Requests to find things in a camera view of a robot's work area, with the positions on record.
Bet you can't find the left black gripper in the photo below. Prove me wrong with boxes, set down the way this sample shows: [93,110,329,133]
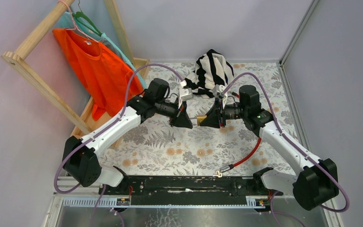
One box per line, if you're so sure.
[155,97,193,129]

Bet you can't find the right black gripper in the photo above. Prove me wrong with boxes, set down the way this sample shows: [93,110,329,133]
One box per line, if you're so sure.
[199,98,247,129]

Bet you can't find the brass padlock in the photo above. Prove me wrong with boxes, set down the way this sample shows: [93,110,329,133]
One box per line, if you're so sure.
[196,115,207,126]

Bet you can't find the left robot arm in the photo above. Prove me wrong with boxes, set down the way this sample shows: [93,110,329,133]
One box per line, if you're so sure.
[62,78,193,194]

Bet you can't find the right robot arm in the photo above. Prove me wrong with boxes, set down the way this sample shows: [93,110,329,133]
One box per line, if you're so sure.
[197,85,339,210]

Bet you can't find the floral tablecloth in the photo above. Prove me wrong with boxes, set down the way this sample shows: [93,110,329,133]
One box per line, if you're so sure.
[99,62,297,176]

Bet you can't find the black white striped cloth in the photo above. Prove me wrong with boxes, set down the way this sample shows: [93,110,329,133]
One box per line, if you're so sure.
[181,49,234,99]

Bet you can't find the orange t-shirt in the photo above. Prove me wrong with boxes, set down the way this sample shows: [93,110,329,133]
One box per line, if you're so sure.
[52,28,144,121]

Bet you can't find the pink hanger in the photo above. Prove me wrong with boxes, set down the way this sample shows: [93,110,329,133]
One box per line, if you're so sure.
[57,0,98,43]

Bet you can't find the green hanger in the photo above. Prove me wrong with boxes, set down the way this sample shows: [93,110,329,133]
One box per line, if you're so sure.
[72,1,103,36]

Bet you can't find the light blue shirt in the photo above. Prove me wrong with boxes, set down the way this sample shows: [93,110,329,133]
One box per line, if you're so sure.
[52,12,136,71]

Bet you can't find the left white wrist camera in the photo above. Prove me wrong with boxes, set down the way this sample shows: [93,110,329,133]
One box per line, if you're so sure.
[178,80,193,108]

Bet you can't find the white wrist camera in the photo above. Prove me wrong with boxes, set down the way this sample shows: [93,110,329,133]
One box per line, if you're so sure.
[212,85,228,107]
[178,80,193,108]

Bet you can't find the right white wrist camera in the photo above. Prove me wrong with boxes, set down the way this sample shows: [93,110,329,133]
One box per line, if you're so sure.
[212,85,228,107]

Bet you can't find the red cable lock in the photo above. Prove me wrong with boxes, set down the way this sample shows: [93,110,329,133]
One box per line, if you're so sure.
[215,92,264,178]

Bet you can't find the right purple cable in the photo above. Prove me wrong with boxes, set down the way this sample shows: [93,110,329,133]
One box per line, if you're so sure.
[221,72,351,227]

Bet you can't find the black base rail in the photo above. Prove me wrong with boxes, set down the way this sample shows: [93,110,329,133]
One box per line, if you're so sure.
[99,175,275,207]

